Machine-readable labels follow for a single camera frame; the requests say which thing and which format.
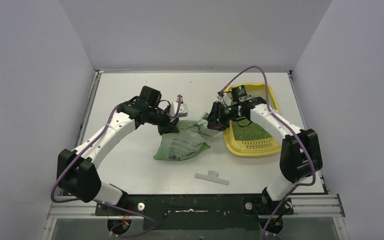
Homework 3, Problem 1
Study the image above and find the green cat litter bag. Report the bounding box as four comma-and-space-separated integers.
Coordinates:
153, 112, 220, 162

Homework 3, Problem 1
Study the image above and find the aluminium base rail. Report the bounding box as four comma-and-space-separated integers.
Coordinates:
48, 194, 349, 240

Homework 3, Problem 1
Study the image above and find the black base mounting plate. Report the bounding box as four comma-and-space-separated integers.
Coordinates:
95, 193, 293, 234

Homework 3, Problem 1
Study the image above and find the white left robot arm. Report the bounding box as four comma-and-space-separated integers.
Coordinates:
50, 86, 184, 215

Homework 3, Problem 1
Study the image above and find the green litter in box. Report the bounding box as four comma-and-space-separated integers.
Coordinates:
231, 118, 272, 141

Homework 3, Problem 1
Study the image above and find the white bag sealing clip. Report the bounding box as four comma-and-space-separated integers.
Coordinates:
194, 170, 230, 186

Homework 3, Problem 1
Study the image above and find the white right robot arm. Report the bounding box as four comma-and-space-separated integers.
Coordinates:
207, 85, 323, 214

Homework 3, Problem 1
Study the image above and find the yellow litter box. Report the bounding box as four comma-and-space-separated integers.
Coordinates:
223, 83, 281, 157

